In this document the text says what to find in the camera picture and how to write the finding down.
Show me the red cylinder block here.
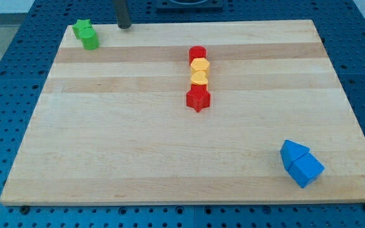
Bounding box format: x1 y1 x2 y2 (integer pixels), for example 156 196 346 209
188 46 207 64

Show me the blue cube block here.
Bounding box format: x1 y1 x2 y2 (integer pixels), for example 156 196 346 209
288 153 324 188

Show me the yellow hexagon block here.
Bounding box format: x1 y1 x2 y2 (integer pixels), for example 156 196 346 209
190 58 210 77

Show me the green star block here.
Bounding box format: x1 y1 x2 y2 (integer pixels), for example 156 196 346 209
72 19 92 40

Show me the red star block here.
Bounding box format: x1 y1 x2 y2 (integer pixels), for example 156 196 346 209
186 84 211 112

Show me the wooden board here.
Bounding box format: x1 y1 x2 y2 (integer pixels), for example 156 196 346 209
0 20 365 206

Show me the blue triangle block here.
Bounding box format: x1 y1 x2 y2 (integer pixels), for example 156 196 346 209
280 139 310 171

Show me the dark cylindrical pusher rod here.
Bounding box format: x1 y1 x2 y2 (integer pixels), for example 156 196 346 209
112 0 132 29

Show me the yellow heart block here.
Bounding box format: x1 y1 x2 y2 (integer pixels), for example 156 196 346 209
190 70 208 86

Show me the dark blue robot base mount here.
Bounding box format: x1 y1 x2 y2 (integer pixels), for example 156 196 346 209
155 0 224 12

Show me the green cylinder block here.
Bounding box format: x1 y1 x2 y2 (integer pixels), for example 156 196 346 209
79 27 99 50

